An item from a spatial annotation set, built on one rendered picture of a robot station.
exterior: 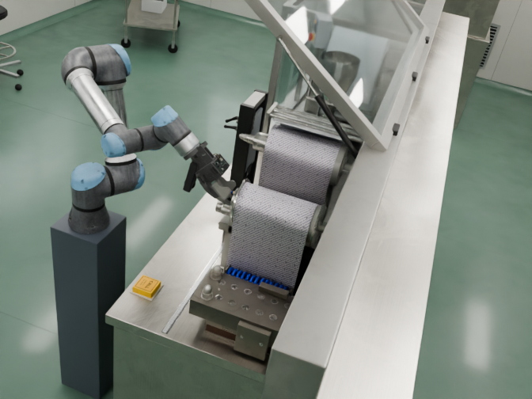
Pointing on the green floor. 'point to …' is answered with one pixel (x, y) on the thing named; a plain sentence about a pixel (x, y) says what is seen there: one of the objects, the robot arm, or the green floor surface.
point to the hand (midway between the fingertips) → (228, 201)
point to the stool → (9, 55)
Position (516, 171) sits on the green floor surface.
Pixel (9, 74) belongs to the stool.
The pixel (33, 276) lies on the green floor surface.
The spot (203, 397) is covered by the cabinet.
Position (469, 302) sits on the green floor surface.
